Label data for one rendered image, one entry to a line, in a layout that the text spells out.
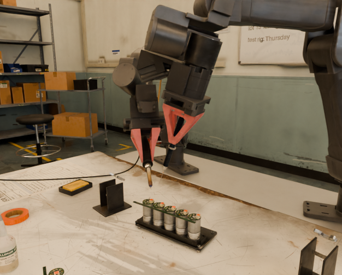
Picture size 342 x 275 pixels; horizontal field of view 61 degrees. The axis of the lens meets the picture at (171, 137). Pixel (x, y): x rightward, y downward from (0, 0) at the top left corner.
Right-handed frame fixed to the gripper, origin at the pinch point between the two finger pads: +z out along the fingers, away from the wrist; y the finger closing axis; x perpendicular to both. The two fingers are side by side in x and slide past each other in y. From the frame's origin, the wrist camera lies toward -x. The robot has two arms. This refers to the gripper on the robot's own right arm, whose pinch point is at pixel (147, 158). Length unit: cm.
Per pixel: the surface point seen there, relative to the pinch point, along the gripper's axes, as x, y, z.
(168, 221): -8.4, 2.6, 14.4
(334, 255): -25.8, 24.3, 21.2
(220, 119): 256, 116, -92
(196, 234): -11.5, 7.2, 17.2
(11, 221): 3.3, -30.2, 11.6
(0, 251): -12.9, -26.2, 16.4
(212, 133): 272, 110, -80
